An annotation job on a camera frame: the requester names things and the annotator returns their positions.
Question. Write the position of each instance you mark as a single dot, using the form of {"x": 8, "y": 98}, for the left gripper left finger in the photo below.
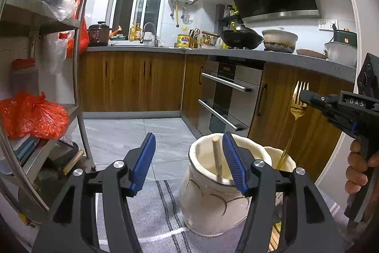
{"x": 71, "y": 224}

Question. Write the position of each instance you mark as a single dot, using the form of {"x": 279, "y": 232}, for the gold fork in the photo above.
{"x": 298, "y": 110}

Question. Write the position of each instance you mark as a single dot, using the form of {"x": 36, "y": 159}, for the wooden chopstick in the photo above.
{"x": 217, "y": 154}

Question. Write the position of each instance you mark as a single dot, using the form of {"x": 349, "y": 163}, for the steel kitchen faucet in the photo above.
{"x": 149, "y": 33}

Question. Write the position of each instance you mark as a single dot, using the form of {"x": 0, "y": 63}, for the person's right hand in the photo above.
{"x": 355, "y": 173}

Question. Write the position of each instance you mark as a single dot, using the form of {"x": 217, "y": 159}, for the cream ceramic double utensil holder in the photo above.
{"x": 211, "y": 204}

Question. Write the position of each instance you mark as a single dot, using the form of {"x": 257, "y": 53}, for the white ceramic pot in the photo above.
{"x": 279, "y": 40}

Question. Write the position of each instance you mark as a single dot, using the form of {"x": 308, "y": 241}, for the red plastic bag on shelf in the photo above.
{"x": 26, "y": 114}

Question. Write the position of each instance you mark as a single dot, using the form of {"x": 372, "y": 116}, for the built-in steel oven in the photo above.
{"x": 230, "y": 87}

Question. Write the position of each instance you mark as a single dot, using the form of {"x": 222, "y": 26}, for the wooden base cabinets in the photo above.
{"x": 168, "y": 84}

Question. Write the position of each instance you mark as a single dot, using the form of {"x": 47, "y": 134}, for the black wok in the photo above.
{"x": 240, "y": 36}

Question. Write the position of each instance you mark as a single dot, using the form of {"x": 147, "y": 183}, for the white plastic bag hanging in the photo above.
{"x": 54, "y": 51}

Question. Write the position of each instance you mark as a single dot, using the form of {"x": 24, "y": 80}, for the electric pressure cooker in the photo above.
{"x": 98, "y": 34}

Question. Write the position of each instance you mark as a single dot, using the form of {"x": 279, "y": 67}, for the yellow oil bottle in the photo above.
{"x": 183, "y": 40}

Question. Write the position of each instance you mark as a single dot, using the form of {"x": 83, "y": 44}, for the steel shelving rack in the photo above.
{"x": 33, "y": 170}

